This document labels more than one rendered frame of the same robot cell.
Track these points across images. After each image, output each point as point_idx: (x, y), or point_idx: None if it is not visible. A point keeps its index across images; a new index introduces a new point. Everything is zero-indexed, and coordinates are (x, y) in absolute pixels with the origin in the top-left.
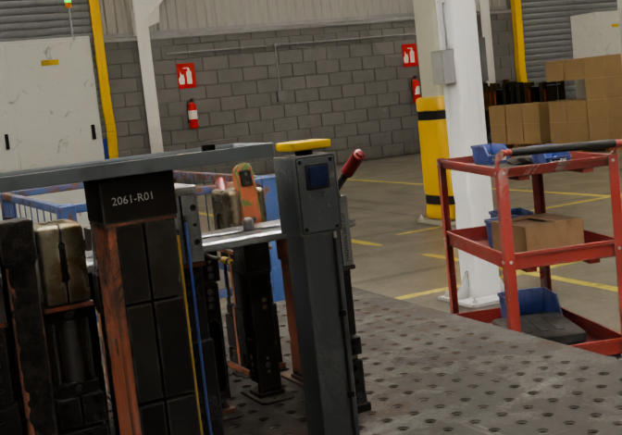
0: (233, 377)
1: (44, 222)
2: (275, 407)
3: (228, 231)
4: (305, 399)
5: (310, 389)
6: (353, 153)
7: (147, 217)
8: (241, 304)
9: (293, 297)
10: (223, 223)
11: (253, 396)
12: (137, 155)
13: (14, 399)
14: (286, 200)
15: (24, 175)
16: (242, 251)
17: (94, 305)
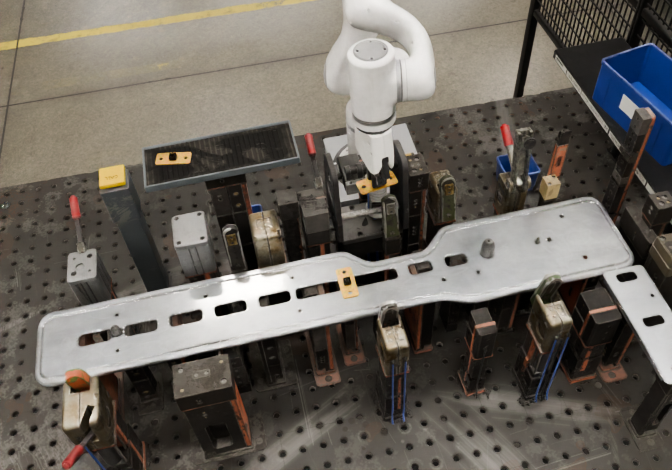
0: (154, 452)
1: (267, 229)
2: (156, 365)
3: (130, 338)
4: (162, 272)
5: (160, 263)
6: (76, 197)
7: None
8: (126, 426)
9: (148, 239)
10: (105, 415)
11: (161, 389)
12: (207, 174)
13: (306, 254)
14: (135, 195)
15: (273, 123)
16: (131, 330)
17: None
